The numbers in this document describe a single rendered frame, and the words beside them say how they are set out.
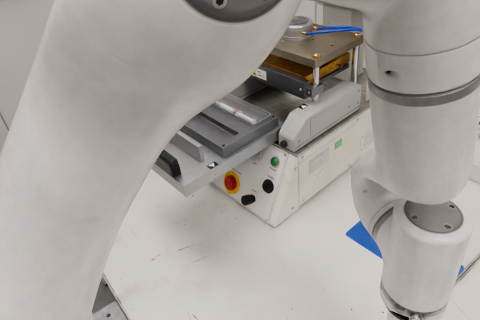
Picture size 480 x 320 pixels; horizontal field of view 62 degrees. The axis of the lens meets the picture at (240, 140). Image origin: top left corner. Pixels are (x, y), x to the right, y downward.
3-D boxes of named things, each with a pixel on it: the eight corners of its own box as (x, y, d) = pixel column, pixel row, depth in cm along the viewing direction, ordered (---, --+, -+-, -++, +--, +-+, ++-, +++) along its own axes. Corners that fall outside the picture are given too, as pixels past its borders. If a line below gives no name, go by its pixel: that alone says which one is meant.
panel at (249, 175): (196, 171, 117) (209, 110, 112) (268, 223, 98) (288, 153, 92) (191, 171, 116) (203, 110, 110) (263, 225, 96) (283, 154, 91)
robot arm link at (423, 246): (366, 262, 56) (406, 321, 49) (375, 192, 49) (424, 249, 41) (419, 246, 58) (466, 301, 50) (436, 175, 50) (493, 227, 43)
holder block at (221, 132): (223, 98, 107) (223, 90, 105) (278, 125, 94) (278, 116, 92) (172, 124, 98) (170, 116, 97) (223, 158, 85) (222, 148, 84)
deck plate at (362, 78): (311, 53, 136) (311, 51, 136) (407, 83, 114) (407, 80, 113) (204, 108, 113) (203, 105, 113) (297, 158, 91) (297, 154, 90)
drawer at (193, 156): (228, 107, 110) (224, 81, 106) (287, 137, 96) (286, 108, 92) (133, 156, 96) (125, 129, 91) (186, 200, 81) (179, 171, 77)
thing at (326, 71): (290, 48, 117) (289, 16, 112) (354, 68, 103) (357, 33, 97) (246, 69, 109) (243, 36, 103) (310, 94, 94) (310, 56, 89)
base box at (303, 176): (311, 98, 146) (311, 54, 136) (408, 138, 121) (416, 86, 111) (192, 169, 119) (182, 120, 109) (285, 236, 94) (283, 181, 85)
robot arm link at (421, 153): (315, 39, 43) (347, 222, 61) (406, 110, 30) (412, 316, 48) (391, 9, 43) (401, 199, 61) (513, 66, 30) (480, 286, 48)
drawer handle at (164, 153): (144, 145, 92) (140, 131, 90) (181, 173, 82) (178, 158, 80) (137, 149, 91) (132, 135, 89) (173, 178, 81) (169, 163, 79)
